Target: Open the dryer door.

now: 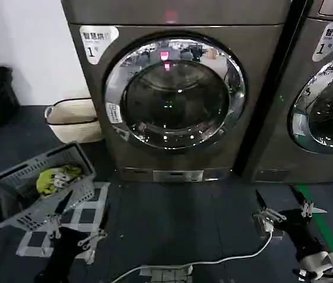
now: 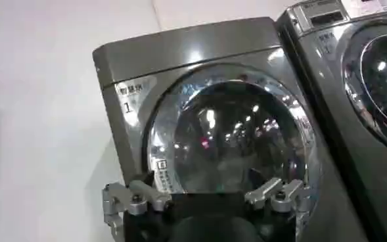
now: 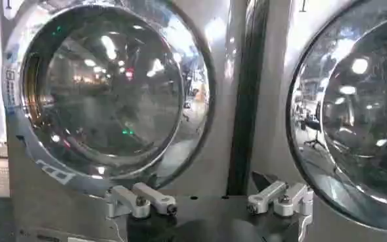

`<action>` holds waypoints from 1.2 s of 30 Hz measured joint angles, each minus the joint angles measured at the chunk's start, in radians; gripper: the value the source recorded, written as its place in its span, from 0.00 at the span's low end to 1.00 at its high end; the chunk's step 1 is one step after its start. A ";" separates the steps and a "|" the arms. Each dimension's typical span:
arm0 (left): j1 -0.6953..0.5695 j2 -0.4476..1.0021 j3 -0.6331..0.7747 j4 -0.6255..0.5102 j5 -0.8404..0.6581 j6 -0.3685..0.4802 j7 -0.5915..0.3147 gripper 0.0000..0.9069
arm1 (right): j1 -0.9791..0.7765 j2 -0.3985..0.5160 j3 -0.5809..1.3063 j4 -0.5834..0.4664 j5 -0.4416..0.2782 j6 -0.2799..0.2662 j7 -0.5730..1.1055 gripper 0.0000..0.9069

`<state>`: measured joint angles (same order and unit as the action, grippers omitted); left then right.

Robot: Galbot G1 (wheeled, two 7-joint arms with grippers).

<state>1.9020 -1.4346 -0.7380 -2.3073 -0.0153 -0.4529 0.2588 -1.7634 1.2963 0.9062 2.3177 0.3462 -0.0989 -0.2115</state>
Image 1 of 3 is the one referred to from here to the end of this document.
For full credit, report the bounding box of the round glass washer door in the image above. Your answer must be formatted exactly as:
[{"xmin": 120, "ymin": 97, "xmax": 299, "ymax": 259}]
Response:
[{"xmin": 289, "ymin": 46, "xmax": 333, "ymax": 156}]

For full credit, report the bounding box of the grey dryer with round door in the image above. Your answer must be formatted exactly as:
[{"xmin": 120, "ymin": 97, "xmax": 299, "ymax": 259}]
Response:
[{"xmin": 61, "ymin": 0, "xmax": 309, "ymax": 184}]

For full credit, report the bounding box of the cream woven basket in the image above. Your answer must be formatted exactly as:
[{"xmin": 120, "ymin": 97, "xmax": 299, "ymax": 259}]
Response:
[{"xmin": 43, "ymin": 98, "xmax": 104, "ymax": 144}]

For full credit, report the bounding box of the yellow-green garment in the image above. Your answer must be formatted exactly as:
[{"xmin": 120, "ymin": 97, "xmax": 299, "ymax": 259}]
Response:
[{"xmin": 35, "ymin": 164, "xmax": 84, "ymax": 198}]

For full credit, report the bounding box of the grey washer with round door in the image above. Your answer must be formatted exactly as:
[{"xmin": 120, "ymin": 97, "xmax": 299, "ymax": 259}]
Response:
[{"xmin": 233, "ymin": 0, "xmax": 333, "ymax": 184}]

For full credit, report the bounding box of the small white tiled mat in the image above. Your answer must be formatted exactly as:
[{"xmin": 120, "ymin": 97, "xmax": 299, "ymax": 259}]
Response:
[{"xmin": 139, "ymin": 264, "xmax": 194, "ymax": 283}]

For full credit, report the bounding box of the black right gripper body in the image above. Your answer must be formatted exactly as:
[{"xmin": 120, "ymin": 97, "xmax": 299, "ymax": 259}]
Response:
[{"xmin": 273, "ymin": 208, "xmax": 327, "ymax": 262}]

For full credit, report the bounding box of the white cable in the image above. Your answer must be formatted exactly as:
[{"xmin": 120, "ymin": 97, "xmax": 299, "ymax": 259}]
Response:
[{"xmin": 118, "ymin": 227, "xmax": 273, "ymax": 283}]

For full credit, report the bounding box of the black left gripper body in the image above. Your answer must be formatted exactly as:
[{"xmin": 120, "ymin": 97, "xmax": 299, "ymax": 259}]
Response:
[{"xmin": 34, "ymin": 226, "xmax": 97, "ymax": 283}]

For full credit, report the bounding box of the grey plastic laundry basket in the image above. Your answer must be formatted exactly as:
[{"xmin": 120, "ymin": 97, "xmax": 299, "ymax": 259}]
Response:
[{"xmin": 0, "ymin": 141, "xmax": 98, "ymax": 232}]

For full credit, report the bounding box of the black and white checkered mat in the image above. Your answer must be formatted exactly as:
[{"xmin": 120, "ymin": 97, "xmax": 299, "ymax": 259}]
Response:
[{"xmin": 15, "ymin": 182, "xmax": 111, "ymax": 261}]

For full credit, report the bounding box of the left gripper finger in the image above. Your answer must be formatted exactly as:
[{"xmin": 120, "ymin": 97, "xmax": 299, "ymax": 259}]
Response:
[
  {"xmin": 77, "ymin": 203, "xmax": 111, "ymax": 249},
  {"xmin": 45, "ymin": 188, "xmax": 75, "ymax": 240}
]

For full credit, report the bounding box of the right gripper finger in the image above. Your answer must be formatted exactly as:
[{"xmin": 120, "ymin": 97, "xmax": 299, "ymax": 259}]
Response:
[
  {"xmin": 289, "ymin": 185, "xmax": 328, "ymax": 219},
  {"xmin": 252, "ymin": 189, "xmax": 287, "ymax": 234}
]

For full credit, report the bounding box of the round glass dryer door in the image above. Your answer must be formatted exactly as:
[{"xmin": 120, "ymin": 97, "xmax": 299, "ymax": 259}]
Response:
[{"xmin": 101, "ymin": 31, "xmax": 249, "ymax": 152}]

